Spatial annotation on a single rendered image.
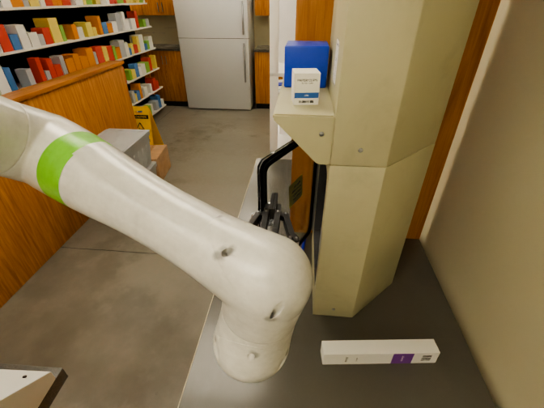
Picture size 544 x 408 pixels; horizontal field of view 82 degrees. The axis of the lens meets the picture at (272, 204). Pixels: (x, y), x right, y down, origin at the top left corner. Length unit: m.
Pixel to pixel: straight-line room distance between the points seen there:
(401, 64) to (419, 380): 0.69
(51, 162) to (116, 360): 1.70
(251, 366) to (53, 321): 2.12
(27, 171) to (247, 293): 0.37
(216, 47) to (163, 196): 5.30
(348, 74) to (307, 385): 0.67
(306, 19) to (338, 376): 0.89
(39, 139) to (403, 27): 0.57
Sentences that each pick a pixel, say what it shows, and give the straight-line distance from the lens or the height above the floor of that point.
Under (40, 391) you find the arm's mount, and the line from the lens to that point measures 0.95.
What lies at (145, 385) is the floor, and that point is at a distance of 1.99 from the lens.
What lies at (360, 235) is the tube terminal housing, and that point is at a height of 1.24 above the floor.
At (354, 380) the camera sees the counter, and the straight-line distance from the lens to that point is 0.86.
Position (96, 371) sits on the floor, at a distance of 2.13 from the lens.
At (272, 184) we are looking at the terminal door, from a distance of 0.76.
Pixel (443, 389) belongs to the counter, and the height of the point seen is 0.94.
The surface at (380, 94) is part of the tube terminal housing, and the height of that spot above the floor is 1.55.
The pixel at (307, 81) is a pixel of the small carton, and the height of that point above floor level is 1.56.
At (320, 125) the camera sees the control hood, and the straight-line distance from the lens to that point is 0.60.
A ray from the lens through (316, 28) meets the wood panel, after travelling 0.94.
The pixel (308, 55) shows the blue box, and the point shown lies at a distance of 0.78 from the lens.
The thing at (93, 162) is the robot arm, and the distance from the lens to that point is 0.49.
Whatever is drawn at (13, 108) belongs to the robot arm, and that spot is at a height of 1.56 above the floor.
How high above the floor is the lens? 1.69
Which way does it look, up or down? 34 degrees down
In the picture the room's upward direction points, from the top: straight up
